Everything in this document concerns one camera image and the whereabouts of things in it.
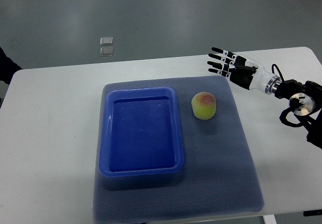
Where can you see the black robotic finger third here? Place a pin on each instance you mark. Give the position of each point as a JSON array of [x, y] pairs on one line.
[[220, 65]]

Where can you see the black white robotic hand palm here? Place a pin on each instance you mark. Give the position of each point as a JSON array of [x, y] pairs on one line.
[[251, 75]]

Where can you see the black robotic finger topmost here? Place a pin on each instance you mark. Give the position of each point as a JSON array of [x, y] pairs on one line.
[[224, 52]]

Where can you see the lower metal floor plate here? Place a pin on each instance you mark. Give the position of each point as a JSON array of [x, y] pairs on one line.
[[106, 51]]

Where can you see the dark object at left edge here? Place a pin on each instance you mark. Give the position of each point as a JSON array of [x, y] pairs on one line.
[[8, 68]]

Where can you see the black robotic finger lowest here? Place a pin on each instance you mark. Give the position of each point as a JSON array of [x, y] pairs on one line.
[[220, 72]]

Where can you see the grey-blue textured mat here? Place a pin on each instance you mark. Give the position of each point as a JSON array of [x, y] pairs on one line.
[[218, 176]]

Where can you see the metal floor plate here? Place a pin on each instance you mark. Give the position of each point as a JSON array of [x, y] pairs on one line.
[[108, 40], [106, 51]]

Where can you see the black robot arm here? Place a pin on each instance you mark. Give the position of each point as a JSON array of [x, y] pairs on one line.
[[304, 100]]

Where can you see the black robotic finger second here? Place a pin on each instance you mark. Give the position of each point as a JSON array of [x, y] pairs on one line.
[[223, 58]]

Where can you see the upper metal floor plate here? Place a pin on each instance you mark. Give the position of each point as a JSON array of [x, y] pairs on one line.
[[108, 40]]

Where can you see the blue plastic tray plate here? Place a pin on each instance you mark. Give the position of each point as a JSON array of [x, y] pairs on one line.
[[141, 133]]

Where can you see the yellow-green red peach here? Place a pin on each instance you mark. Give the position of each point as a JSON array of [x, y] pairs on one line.
[[204, 105]]

